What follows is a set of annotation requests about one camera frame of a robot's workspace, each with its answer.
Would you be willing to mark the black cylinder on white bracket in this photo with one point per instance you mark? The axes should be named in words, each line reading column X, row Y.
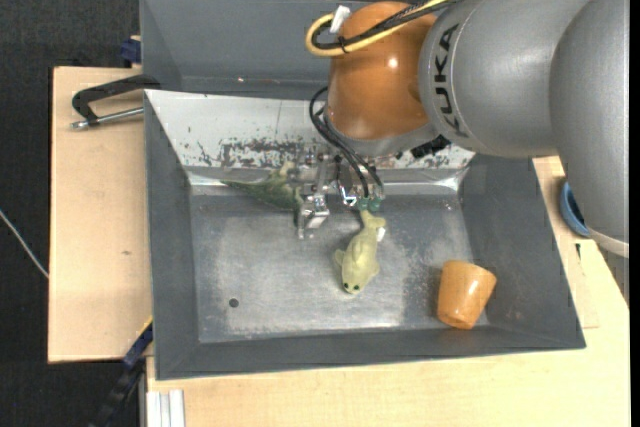
column 431, row 148

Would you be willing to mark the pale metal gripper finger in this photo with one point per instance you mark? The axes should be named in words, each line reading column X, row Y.
column 314, row 200
column 314, row 219

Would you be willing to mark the grey metal bin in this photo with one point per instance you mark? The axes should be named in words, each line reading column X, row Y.
column 280, row 275

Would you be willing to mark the orange plastic cup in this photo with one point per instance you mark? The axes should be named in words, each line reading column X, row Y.
column 465, row 292

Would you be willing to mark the yellow-green toy seal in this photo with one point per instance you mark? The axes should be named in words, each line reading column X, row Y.
column 359, row 260

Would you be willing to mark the dark green toy crocodile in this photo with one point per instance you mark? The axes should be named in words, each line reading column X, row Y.
column 272, row 192

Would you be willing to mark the blue round bowl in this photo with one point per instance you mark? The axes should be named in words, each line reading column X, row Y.
column 571, row 212

